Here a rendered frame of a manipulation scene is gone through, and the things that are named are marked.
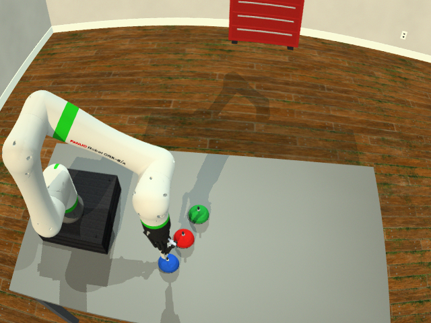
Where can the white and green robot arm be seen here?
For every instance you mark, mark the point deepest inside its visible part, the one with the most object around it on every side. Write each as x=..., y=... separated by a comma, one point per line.
x=44, y=114

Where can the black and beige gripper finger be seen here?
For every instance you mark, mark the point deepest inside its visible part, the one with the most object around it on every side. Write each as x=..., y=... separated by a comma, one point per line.
x=165, y=249
x=154, y=243

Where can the red bell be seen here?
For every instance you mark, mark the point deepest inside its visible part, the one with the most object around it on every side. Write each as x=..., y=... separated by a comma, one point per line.
x=184, y=237

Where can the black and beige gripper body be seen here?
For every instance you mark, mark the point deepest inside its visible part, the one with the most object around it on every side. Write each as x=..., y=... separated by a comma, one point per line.
x=161, y=238

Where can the blue bell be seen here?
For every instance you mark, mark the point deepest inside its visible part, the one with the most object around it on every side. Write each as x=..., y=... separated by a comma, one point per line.
x=169, y=265

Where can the green dome bell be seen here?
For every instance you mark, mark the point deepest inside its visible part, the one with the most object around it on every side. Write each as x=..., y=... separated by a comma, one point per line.
x=198, y=214

